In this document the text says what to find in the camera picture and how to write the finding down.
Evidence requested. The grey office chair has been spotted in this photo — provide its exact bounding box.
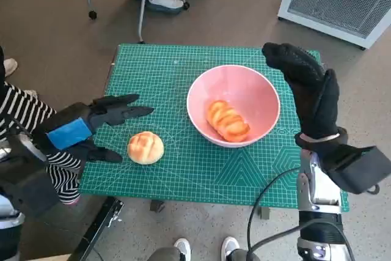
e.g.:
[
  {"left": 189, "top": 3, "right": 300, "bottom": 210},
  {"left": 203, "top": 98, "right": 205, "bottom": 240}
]
[{"left": 87, "top": 0, "right": 191, "bottom": 45}]

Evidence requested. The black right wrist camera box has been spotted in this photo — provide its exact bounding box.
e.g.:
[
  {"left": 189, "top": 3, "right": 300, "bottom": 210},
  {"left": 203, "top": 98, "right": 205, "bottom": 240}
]
[{"left": 320, "top": 144, "right": 391, "bottom": 195}]

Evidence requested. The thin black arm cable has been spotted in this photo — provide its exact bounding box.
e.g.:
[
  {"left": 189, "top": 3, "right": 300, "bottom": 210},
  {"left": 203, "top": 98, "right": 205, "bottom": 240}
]
[{"left": 246, "top": 166, "right": 302, "bottom": 261}]

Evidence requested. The black metal rail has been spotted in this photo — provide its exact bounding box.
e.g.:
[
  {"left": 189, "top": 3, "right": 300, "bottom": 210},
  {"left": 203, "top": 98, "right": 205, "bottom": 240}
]
[{"left": 67, "top": 196, "right": 125, "bottom": 261}]

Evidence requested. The pink bowl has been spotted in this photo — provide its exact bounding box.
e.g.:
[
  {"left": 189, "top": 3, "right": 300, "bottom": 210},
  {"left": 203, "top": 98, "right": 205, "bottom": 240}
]
[{"left": 186, "top": 64, "right": 281, "bottom": 149}]

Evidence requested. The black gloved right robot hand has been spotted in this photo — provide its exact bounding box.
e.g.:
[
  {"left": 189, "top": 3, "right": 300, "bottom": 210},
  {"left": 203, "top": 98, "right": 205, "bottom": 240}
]
[{"left": 261, "top": 42, "right": 340, "bottom": 141}]

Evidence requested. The round bread bun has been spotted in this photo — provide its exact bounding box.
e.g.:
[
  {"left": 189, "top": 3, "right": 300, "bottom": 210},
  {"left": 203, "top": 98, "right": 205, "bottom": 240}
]
[{"left": 127, "top": 131, "right": 165, "bottom": 166}]

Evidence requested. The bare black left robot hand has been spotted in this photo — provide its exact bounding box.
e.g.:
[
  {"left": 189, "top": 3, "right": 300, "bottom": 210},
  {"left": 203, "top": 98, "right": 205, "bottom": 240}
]
[{"left": 45, "top": 94, "right": 155, "bottom": 164}]

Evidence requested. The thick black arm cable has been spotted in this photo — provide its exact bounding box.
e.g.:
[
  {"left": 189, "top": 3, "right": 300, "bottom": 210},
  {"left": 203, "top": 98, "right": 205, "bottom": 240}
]
[{"left": 252, "top": 218, "right": 357, "bottom": 261}]

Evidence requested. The green cutting mat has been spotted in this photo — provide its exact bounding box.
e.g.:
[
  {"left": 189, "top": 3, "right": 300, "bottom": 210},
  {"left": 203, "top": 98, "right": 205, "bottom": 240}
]
[{"left": 79, "top": 43, "right": 351, "bottom": 212}]

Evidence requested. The long twisted bread loaf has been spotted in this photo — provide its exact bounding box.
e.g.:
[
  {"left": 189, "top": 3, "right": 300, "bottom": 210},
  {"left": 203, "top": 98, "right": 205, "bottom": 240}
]
[{"left": 206, "top": 100, "right": 251, "bottom": 142}]

